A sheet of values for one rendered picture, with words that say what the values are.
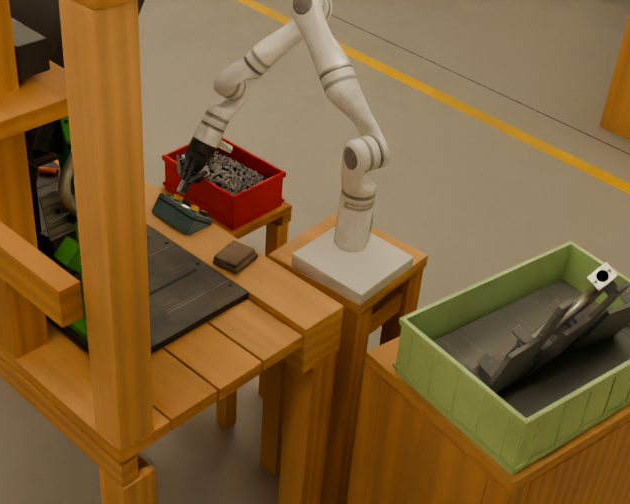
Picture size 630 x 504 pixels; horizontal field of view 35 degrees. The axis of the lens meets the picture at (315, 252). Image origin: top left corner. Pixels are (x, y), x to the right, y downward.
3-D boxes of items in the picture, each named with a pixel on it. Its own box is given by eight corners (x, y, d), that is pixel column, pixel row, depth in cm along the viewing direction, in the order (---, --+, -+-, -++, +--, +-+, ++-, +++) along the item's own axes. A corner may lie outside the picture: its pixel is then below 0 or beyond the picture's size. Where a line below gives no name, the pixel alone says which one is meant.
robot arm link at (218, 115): (218, 126, 282) (197, 117, 275) (241, 77, 280) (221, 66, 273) (233, 135, 278) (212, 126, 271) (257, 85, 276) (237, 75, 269)
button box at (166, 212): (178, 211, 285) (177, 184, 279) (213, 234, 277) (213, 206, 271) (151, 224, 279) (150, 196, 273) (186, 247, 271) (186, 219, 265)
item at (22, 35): (8, 45, 206) (5, 13, 202) (51, 70, 198) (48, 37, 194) (-22, 54, 202) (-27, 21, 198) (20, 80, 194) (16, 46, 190)
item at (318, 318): (12, 132, 337) (7, 92, 329) (339, 350, 258) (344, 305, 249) (-25, 145, 329) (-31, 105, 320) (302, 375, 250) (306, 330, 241)
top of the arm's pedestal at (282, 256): (338, 220, 297) (339, 209, 294) (426, 265, 281) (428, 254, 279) (266, 265, 276) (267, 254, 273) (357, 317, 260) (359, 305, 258)
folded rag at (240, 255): (234, 246, 267) (234, 237, 265) (258, 257, 263) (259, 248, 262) (211, 264, 260) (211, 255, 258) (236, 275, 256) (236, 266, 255)
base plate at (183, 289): (5, 134, 310) (4, 128, 309) (248, 298, 252) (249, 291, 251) (-124, 180, 285) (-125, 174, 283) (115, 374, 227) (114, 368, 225)
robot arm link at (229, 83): (206, 80, 273) (240, 45, 268) (227, 90, 280) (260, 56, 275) (215, 98, 270) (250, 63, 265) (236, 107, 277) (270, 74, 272)
